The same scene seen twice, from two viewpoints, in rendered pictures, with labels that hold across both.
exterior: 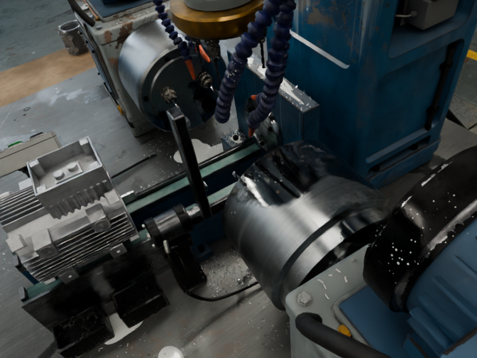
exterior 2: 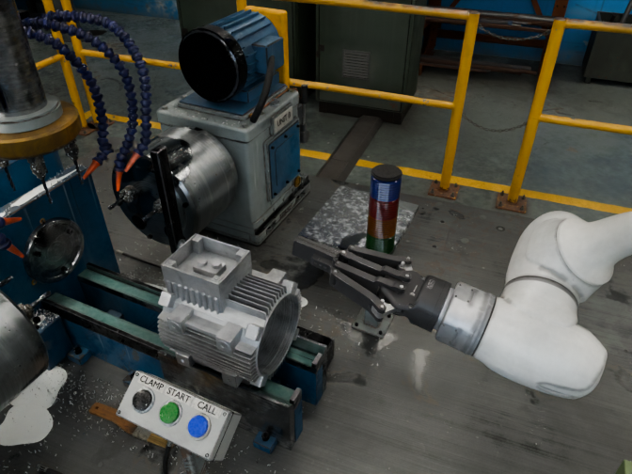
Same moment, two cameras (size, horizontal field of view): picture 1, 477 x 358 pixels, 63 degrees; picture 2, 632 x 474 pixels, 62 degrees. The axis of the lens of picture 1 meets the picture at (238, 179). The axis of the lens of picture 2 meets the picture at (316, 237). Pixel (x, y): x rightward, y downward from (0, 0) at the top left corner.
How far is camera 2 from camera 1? 1.31 m
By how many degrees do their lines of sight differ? 85
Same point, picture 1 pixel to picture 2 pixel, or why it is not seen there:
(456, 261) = (240, 38)
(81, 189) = (220, 253)
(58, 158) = (196, 282)
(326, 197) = (180, 132)
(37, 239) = (276, 277)
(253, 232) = (207, 169)
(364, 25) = not seen: hidden behind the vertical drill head
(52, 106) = not seen: outside the picture
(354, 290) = (231, 115)
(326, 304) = (242, 121)
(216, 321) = not seen: hidden behind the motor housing
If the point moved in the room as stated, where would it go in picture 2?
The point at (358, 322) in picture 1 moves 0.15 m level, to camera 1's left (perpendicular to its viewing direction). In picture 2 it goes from (246, 110) to (283, 129)
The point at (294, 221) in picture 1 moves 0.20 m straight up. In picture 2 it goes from (199, 142) to (187, 58)
